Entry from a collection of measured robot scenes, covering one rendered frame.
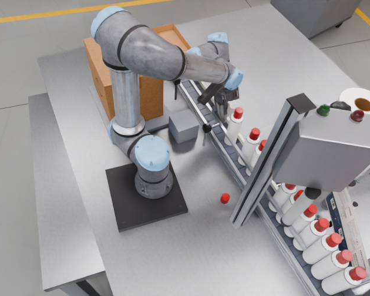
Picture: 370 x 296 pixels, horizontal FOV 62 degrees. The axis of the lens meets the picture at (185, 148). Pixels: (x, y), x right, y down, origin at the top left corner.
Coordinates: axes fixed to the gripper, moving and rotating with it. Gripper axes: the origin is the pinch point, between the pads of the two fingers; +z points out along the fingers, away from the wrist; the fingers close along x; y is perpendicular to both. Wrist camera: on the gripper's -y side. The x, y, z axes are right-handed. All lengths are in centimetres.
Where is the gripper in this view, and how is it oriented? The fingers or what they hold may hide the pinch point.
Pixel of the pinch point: (222, 120)
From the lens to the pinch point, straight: 134.7
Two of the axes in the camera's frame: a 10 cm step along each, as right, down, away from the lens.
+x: -4.0, -3.8, 8.3
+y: 9.0, -3.3, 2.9
